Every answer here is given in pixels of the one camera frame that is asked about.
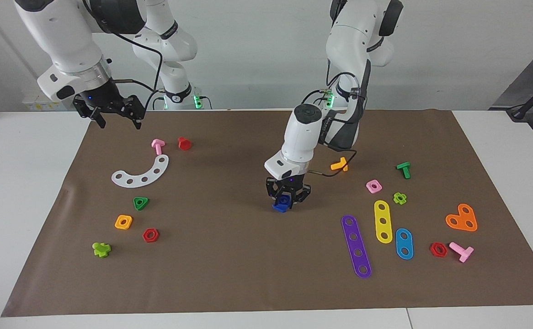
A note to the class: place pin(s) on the yellow strip with holes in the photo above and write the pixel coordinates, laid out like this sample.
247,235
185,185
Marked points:
382,228

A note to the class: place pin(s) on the pink square nut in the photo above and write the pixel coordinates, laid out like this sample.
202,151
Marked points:
370,186

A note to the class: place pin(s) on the green plastic screw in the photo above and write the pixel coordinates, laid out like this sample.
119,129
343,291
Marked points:
404,169

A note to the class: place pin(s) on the orange square nut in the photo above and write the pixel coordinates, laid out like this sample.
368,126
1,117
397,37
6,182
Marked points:
118,222

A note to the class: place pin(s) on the purple strip with holes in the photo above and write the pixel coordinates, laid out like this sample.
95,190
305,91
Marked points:
356,246

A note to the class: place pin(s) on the blue strip with holes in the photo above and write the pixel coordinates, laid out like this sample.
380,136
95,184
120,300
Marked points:
403,244

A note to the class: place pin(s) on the orange heart plate with holes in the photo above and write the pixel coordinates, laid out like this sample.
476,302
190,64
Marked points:
461,220

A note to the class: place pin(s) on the lime green flower nut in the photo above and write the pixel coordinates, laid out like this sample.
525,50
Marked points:
397,198

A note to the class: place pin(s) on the lime green cross screw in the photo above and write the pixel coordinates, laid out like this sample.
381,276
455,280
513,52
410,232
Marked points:
101,250

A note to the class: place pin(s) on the white curved strip with holes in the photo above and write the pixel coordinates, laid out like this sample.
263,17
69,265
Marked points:
137,181

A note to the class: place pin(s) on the red plastic screw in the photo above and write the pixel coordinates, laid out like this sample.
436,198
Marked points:
184,144

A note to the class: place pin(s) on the red hexagon nut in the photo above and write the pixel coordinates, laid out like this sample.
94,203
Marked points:
433,250
146,235

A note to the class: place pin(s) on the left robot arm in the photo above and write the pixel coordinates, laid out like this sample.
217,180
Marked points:
301,137

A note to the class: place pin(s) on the orange plastic screw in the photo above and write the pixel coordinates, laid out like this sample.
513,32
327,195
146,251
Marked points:
338,165

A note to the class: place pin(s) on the pink plastic screw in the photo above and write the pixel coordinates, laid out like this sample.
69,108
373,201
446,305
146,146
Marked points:
157,146
464,252

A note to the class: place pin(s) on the green triangle nut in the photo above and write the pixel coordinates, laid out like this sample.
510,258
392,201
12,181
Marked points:
137,204

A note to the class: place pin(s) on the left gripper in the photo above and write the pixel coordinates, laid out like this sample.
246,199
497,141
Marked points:
288,183

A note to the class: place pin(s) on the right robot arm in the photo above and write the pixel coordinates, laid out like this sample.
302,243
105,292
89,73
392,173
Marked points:
61,32

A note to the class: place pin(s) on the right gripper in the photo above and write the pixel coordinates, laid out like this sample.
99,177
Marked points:
99,97

